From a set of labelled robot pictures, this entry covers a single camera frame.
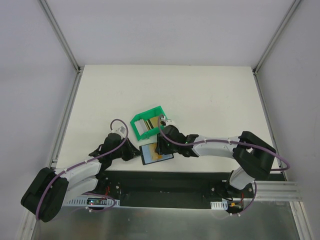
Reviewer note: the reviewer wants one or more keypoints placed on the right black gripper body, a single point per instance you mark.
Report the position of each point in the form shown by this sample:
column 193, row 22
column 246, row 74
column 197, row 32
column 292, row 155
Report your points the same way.
column 161, row 144

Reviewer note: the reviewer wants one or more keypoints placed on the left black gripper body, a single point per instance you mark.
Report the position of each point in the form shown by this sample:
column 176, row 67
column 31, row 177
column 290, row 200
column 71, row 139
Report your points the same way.
column 128, row 153

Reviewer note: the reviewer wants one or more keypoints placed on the black leather card holder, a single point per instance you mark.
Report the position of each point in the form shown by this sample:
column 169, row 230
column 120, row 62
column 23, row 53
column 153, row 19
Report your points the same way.
column 149, row 155

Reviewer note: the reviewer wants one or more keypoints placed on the green plastic bin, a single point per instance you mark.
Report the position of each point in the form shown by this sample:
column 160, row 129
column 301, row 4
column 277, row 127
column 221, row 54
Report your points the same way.
column 138, row 126

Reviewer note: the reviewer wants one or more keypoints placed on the gold credit card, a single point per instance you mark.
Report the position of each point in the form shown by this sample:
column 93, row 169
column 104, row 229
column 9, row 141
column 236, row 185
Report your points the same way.
column 151, row 123
column 155, row 157

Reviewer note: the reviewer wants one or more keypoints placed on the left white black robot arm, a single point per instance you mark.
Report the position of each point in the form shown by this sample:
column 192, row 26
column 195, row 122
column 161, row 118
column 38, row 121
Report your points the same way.
column 52, row 188

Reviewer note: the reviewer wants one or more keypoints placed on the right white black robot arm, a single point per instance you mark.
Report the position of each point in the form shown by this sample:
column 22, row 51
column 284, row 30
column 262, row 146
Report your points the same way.
column 254, row 156

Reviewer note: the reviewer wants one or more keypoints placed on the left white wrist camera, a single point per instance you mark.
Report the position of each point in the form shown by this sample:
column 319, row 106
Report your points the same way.
column 120, row 131

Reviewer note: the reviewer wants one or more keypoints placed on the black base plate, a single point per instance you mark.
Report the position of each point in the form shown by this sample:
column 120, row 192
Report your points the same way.
column 181, row 190

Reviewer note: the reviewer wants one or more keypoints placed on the left white cable duct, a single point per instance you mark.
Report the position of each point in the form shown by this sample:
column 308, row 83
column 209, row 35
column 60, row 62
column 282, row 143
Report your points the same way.
column 87, row 201

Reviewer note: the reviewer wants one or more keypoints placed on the white cable duct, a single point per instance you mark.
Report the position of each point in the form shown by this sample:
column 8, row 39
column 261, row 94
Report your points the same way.
column 219, row 205
column 87, row 201

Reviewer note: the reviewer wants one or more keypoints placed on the right white cable duct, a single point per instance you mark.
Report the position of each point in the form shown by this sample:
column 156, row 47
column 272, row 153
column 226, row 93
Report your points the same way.
column 219, row 205

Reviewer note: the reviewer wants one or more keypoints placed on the aluminium frame rail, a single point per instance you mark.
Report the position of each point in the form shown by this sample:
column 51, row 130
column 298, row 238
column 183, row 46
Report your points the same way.
column 278, row 191

